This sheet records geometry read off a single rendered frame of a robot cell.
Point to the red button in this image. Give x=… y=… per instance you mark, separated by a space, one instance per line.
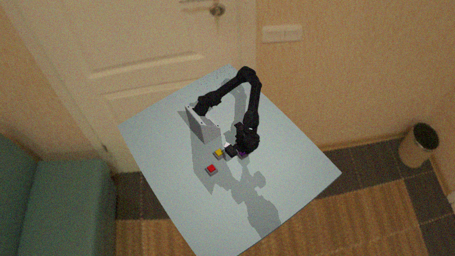
x=211 y=169

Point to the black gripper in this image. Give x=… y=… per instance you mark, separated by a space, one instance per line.
x=231 y=150

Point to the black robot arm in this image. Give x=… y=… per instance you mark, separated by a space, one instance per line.
x=251 y=118

